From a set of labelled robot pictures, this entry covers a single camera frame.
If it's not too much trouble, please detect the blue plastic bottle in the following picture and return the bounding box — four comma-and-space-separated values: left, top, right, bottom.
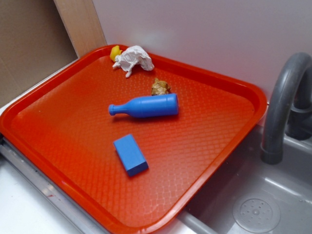
109, 94, 179, 118

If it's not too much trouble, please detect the tan croissant toy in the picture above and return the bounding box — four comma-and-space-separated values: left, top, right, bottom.
151, 78, 171, 96

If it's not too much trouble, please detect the blue rectangular block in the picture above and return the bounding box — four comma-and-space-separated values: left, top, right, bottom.
113, 134, 149, 177

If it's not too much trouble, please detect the crumpled white paper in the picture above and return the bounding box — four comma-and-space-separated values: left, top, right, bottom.
112, 45, 155, 78

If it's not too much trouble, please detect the yellow toy piece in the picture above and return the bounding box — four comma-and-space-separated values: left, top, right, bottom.
110, 45, 123, 62

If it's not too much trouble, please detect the orange plastic tray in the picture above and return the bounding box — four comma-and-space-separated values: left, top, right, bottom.
0, 46, 267, 234

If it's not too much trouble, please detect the grey plastic sink basin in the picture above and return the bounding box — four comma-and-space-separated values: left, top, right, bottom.
177, 126, 312, 234

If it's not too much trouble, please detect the wooden board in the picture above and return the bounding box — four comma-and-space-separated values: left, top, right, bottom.
54, 0, 107, 58

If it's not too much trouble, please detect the metal counter edge strip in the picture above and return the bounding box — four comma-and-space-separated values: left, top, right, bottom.
0, 138, 107, 234

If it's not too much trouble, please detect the grey plastic faucet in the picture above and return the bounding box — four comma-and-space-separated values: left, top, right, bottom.
261, 52, 312, 164

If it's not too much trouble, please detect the brown cardboard panel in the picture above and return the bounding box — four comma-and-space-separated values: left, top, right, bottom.
0, 0, 77, 106

